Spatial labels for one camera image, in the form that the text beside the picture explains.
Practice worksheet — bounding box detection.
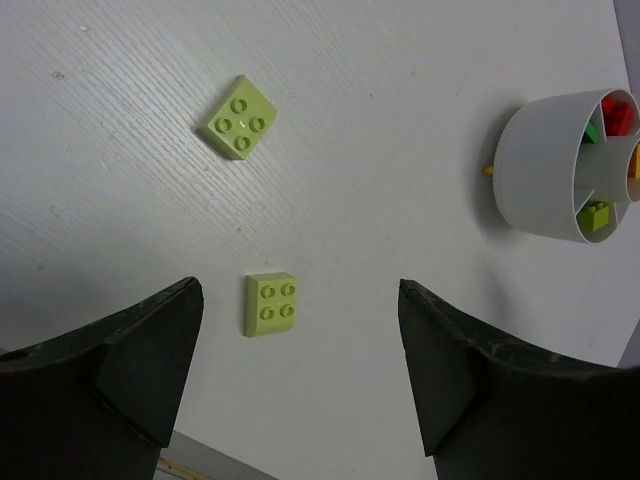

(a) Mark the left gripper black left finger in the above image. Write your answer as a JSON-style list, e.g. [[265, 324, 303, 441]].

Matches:
[[1, 277, 204, 479]]

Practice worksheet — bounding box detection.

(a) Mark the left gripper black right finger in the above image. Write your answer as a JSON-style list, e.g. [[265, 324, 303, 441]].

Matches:
[[398, 280, 639, 479]]

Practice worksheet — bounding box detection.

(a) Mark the light green lego brick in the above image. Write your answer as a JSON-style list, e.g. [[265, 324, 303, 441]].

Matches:
[[244, 272, 297, 337]]

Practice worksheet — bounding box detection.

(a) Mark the green black lego stack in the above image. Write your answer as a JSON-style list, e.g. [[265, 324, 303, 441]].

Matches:
[[576, 201, 611, 234]]

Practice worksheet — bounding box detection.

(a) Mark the orange lego brick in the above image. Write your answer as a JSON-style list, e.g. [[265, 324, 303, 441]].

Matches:
[[627, 144, 640, 180]]

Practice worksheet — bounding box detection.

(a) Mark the green long lego brick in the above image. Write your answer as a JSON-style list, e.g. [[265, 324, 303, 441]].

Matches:
[[581, 121, 601, 144]]

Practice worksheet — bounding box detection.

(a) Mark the red lego brick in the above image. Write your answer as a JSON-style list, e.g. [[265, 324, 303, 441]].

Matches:
[[601, 96, 634, 137]]

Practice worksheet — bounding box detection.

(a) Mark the pale green lego brick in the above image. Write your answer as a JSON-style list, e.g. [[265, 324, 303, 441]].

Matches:
[[195, 75, 277, 160]]

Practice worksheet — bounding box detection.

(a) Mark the white round divided container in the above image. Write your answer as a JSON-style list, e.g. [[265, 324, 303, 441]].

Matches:
[[484, 89, 639, 244]]

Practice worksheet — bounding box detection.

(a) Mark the aluminium table frame rail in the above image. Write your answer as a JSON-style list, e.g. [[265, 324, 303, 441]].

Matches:
[[156, 431, 273, 479]]

